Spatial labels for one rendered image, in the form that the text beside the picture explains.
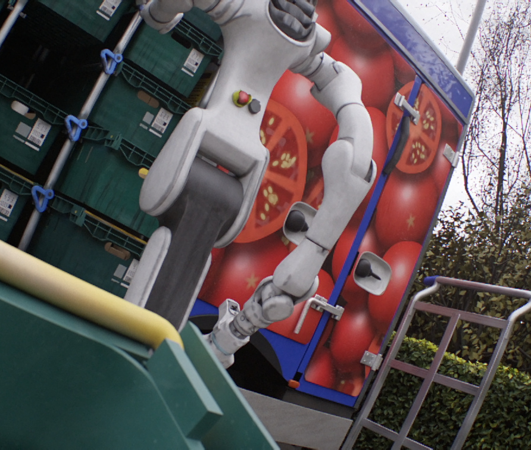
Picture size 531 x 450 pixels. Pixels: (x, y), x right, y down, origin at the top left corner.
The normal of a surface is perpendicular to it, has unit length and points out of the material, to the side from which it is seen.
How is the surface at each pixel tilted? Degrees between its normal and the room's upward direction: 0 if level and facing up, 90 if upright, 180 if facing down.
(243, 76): 97
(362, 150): 74
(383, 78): 90
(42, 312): 21
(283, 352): 90
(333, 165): 101
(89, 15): 92
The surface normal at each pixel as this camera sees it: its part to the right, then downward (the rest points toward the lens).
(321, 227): -0.41, -0.13
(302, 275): 0.43, 0.23
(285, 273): -0.73, -0.47
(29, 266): 0.73, -0.29
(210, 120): 0.61, -0.18
